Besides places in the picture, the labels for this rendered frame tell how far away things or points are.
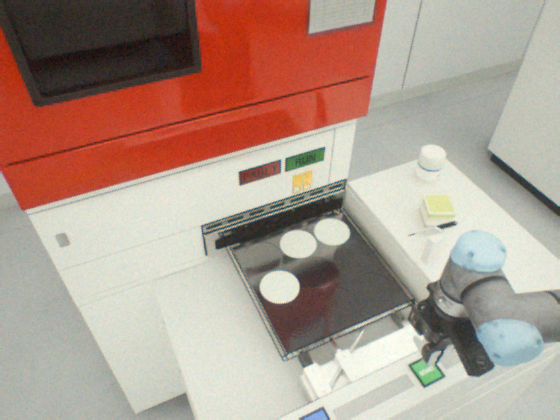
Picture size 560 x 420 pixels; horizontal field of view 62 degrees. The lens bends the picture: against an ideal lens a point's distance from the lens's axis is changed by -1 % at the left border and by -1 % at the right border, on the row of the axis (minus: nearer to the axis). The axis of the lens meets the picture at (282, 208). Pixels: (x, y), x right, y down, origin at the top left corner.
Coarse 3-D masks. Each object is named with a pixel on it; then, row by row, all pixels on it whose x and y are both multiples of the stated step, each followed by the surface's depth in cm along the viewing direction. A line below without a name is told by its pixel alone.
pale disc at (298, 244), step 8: (288, 232) 132; (296, 232) 132; (304, 232) 132; (280, 240) 130; (288, 240) 130; (296, 240) 130; (304, 240) 130; (312, 240) 130; (288, 248) 128; (296, 248) 128; (304, 248) 128; (312, 248) 128; (296, 256) 126; (304, 256) 126
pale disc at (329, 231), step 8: (320, 224) 135; (328, 224) 135; (336, 224) 135; (344, 224) 135; (320, 232) 132; (328, 232) 132; (336, 232) 133; (344, 232) 133; (320, 240) 130; (328, 240) 130; (336, 240) 130; (344, 240) 130
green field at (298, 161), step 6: (318, 150) 124; (300, 156) 122; (306, 156) 123; (312, 156) 124; (318, 156) 125; (288, 162) 122; (294, 162) 123; (300, 162) 124; (306, 162) 125; (312, 162) 126; (288, 168) 123
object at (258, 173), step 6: (276, 162) 120; (258, 168) 118; (264, 168) 119; (270, 168) 120; (276, 168) 121; (246, 174) 118; (252, 174) 119; (258, 174) 120; (264, 174) 121; (270, 174) 122; (246, 180) 119; (252, 180) 120
